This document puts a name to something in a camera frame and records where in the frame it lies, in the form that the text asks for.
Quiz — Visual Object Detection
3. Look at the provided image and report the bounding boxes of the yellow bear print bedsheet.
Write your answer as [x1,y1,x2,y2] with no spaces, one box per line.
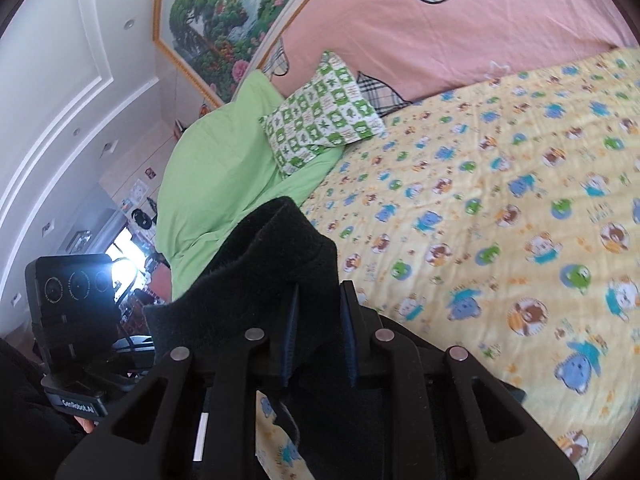
[256,47,640,480]

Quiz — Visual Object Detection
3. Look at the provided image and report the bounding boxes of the black pants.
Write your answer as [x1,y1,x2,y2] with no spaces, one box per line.
[142,197,451,480]

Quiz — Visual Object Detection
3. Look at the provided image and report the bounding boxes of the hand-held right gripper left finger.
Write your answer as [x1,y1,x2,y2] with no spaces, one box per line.
[54,284,302,480]

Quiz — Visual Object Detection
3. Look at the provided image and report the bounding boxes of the plain green blanket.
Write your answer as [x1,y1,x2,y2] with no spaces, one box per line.
[155,70,343,303]

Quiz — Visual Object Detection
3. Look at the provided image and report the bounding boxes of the dark cloth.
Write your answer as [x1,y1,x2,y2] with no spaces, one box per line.
[0,337,86,480]

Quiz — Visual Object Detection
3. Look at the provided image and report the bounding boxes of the green checkered pillow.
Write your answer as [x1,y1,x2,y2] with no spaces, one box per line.
[259,51,390,179]

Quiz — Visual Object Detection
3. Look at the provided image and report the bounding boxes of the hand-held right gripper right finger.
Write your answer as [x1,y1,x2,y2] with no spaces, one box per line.
[339,280,582,480]

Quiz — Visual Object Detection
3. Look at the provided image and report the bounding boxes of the framed landscape wall painting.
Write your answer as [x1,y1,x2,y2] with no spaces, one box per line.
[152,0,351,108]

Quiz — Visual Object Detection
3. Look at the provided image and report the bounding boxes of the pink quilt with plaid hearts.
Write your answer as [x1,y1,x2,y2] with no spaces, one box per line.
[255,0,638,120]

